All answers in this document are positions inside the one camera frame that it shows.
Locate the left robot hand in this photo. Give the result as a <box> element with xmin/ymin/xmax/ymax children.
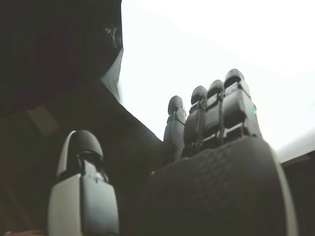
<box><xmin>48</xmin><ymin>68</ymin><xmax>300</xmax><ymax>236</ymax></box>

